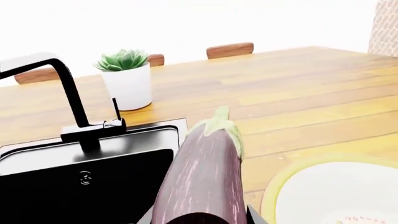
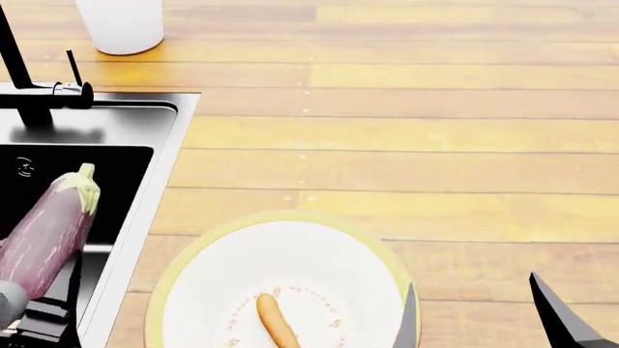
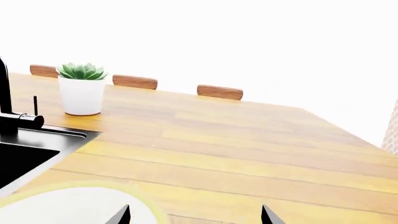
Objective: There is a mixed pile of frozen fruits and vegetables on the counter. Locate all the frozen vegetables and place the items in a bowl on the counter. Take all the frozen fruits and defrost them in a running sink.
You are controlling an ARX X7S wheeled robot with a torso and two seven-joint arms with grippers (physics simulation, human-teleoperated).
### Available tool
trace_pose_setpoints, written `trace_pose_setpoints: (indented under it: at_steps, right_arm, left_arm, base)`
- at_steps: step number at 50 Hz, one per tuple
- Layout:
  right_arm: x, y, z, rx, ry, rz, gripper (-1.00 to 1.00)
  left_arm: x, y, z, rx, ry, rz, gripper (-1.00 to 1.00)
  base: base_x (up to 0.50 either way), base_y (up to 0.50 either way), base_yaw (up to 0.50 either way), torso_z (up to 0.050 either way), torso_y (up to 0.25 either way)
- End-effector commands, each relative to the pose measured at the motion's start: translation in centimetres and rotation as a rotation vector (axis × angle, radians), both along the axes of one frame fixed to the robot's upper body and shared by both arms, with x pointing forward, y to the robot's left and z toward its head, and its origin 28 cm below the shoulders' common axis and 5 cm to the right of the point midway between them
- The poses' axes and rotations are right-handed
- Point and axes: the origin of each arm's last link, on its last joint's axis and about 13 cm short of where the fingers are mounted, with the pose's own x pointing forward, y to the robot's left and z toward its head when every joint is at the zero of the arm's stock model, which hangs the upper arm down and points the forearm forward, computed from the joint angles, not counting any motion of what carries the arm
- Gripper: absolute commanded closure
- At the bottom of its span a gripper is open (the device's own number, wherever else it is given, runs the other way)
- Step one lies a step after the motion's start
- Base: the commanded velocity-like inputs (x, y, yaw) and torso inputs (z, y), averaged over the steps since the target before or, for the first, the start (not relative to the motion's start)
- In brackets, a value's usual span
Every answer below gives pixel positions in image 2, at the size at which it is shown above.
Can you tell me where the black faucet lever handle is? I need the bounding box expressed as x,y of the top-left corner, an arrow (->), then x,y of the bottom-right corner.
65,49 -> 84,85

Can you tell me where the black kitchen faucet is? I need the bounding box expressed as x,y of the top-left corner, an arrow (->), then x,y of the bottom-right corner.
0,0 -> 94,129

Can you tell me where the white plate with yellow rim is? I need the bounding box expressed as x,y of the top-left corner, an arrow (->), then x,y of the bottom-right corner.
144,209 -> 423,348

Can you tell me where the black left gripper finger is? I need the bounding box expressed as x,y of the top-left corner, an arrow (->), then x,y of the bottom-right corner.
28,249 -> 84,348

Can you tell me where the white cylindrical container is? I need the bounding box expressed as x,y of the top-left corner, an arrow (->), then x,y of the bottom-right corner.
74,0 -> 166,57

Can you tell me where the purple striped eggplant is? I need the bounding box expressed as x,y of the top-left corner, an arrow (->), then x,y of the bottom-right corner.
0,162 -> 103,302

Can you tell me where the orange carrot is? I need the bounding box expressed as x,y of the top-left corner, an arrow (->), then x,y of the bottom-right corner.
254,293 -> 304,348

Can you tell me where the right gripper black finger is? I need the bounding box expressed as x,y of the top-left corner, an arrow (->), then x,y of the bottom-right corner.
528,271 -> 619,348
393,281 -> 420,348

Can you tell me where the black kitchen sink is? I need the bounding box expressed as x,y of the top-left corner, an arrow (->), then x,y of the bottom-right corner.
0,81 -> 202,348

